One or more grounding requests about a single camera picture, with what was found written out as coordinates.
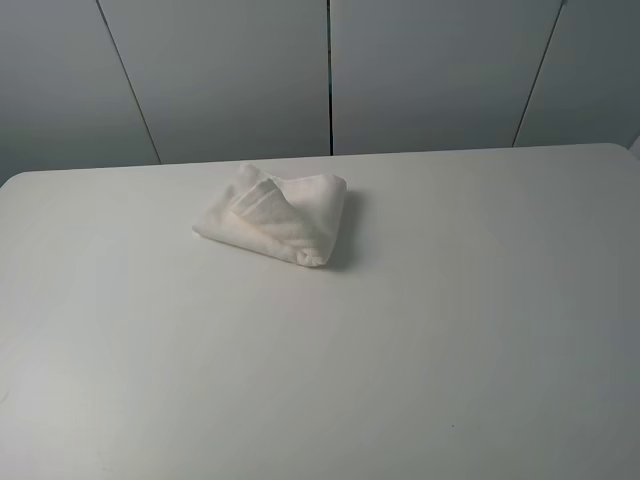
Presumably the white towel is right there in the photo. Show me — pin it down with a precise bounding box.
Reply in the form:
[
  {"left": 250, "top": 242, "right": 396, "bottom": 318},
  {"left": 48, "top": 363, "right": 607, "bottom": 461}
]
[{"left": 193, "top": 163, "right": 347, "bottom": 268}]

